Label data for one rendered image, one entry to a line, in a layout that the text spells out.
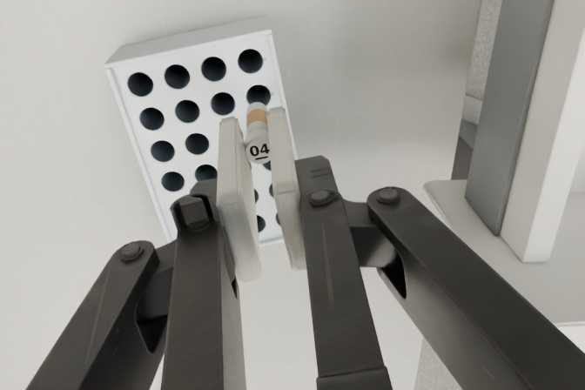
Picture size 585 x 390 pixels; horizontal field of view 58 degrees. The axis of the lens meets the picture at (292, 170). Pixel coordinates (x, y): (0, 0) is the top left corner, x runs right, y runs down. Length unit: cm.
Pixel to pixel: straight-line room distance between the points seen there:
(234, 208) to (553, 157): 12
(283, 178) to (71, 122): 20
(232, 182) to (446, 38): 20
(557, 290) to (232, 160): 13
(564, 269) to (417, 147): 14
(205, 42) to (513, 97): 14
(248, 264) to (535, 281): 12
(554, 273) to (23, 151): 29
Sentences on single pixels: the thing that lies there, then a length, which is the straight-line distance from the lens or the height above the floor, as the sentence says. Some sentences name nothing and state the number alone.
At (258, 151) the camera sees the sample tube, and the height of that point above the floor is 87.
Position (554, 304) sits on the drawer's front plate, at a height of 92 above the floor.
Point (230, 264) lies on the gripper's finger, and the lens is 16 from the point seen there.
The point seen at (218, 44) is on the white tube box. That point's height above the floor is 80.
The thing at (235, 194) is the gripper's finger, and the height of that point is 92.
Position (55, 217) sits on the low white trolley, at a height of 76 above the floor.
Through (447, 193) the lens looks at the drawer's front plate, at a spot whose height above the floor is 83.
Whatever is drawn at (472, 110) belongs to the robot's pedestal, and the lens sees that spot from 122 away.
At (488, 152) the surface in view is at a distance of 25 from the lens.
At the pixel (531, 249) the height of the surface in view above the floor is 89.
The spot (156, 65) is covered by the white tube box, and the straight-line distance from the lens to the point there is 28.
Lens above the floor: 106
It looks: 63 degrees down
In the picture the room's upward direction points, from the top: 169 degrees clockwise
